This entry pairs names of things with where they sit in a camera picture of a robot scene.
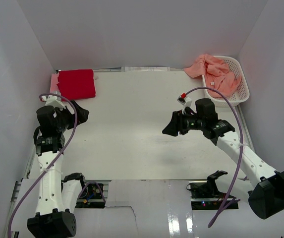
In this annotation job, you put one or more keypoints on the white plastic basket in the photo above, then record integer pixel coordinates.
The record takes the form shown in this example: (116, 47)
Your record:
(242, 92)

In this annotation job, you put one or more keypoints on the red t shirt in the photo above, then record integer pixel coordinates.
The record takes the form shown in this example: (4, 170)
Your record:
(77, 84)

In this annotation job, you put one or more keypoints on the white paper sheet rear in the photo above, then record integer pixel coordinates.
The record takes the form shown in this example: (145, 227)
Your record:
(144, 68)

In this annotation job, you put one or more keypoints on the folded pink t shirt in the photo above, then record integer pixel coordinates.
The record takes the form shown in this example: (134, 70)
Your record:
(54, 83)

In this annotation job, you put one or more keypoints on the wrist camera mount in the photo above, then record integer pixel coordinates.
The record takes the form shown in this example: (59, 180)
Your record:
(185, 101)
(53, 100)

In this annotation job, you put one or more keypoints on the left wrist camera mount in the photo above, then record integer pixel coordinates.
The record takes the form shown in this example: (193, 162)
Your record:
(53, 100)

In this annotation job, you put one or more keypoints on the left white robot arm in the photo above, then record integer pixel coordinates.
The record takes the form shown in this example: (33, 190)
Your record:
(54, 217)

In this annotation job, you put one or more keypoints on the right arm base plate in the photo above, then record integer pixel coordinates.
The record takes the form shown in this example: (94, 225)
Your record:
(205, 195)

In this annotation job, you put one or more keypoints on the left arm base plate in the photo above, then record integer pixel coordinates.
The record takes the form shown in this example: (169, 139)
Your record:
(92, 197)

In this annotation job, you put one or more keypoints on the salmon t shirt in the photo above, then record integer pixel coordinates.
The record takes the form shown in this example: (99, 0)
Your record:
(216, 72)

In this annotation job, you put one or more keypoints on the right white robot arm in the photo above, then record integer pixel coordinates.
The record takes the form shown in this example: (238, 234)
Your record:
(264, 188)

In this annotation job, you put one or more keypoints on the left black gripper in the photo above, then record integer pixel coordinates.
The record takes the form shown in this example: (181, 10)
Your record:
(83, 114)

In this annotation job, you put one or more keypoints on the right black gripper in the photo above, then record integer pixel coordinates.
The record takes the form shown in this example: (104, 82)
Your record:
(176, 124)

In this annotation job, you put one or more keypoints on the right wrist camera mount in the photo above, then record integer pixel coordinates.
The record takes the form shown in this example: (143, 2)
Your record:
(185, 101)

